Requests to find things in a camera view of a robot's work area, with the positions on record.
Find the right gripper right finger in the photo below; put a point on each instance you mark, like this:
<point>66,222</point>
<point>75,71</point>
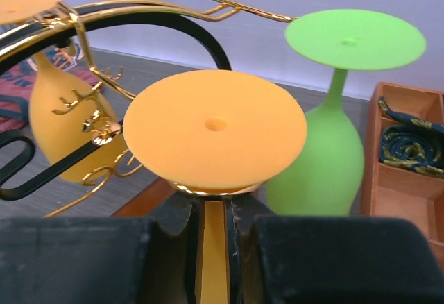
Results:
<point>357,259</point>

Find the red printed t-shirt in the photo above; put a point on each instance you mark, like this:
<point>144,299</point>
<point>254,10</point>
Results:
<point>17,83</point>

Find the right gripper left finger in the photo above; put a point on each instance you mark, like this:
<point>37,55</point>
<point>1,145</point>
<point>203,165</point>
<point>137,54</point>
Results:
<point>149,259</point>

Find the orange goblet back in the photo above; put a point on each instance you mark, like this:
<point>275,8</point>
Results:
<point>214,133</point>

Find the rolled dark tie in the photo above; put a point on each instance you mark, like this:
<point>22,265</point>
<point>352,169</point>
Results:
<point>412,144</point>

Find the wooden compartment tray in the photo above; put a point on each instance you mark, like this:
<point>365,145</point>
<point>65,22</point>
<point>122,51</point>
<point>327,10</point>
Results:
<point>396,192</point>

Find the orange goblet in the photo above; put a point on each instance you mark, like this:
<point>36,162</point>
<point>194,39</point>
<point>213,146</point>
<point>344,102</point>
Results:
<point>65,112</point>
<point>214,133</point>

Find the green goblet back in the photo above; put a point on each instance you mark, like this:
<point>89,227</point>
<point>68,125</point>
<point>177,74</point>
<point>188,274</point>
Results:
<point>325,178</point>

